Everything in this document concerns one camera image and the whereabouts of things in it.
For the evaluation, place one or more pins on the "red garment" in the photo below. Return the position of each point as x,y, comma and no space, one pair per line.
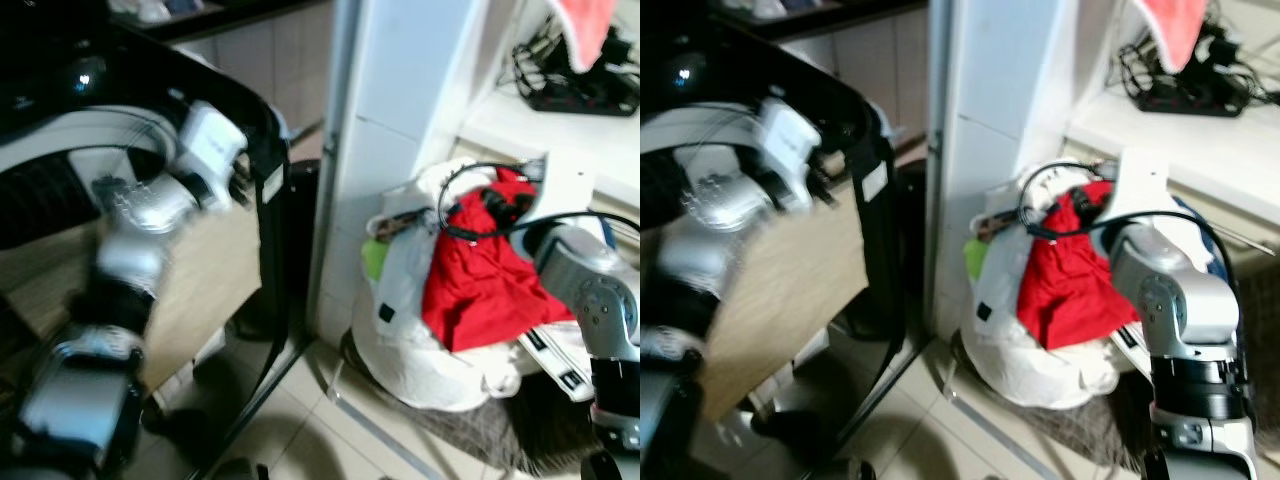
480,285
1065,285

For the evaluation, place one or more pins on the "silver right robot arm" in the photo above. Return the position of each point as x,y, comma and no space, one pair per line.
1185,300
590,290

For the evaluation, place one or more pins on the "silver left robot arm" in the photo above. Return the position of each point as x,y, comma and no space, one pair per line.
135,255
700,260

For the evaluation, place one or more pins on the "green item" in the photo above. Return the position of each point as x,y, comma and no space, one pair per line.
374,260
975,258

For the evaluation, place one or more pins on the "black power strip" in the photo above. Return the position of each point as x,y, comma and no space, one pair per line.
580,100
1190,100

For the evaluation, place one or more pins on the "white shelf unit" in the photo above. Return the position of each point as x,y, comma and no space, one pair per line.
1000,90
400,90

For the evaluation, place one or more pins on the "white laundry pile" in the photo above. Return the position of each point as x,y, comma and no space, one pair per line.
1000,340
400,340

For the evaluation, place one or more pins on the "pink cloth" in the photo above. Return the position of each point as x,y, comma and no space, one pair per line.
1170,30
585,30

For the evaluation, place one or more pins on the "brown floor mat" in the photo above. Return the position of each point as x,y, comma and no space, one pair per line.
1100,430
530,430

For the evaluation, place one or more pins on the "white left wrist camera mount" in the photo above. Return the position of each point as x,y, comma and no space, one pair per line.
792,140
212,140

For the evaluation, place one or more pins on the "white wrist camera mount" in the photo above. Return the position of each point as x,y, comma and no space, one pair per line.
560,190
1140,185
792,140
212,140

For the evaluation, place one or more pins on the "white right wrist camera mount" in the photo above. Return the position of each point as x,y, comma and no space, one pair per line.
560,190
1140,185

